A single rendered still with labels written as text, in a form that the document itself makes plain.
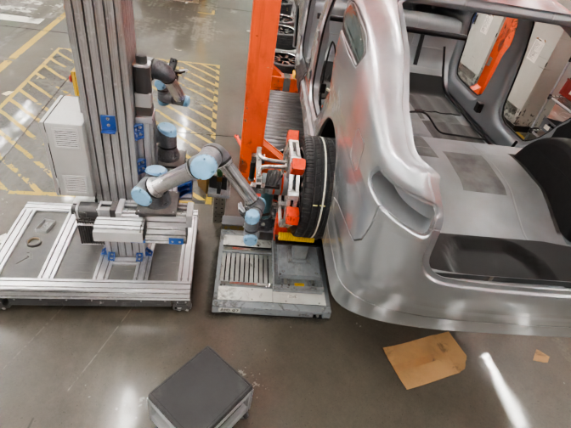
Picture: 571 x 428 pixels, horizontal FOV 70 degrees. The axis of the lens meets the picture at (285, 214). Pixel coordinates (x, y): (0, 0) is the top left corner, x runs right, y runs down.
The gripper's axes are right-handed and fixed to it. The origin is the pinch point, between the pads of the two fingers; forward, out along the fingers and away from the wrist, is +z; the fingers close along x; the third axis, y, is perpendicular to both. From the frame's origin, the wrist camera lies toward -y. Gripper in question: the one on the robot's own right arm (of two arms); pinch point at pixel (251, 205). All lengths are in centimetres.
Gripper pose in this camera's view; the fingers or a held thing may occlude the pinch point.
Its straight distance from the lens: 248.1
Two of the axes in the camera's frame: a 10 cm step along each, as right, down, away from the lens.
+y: 1.4, -7.8, -6.2
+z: -0.5, -6.3, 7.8
